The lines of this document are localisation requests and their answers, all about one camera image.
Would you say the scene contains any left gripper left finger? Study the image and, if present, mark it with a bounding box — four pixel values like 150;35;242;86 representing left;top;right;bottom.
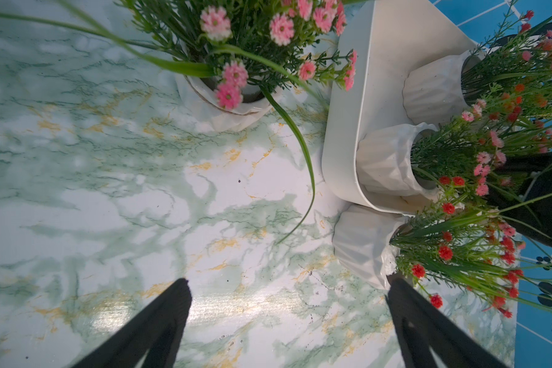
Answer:
75;278;192;367

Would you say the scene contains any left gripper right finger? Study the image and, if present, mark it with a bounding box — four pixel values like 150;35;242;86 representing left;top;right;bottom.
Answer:
386;278;505;367

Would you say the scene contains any red flower pot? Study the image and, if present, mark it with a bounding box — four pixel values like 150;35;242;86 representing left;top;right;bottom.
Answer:
332;176;552;319

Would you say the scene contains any small pink flower pot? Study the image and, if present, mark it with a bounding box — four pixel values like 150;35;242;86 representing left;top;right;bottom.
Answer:
402;10;552;125

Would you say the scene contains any cream plastic storage box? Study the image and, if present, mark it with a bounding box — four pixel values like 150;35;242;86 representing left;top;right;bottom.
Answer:
322;1;474;215

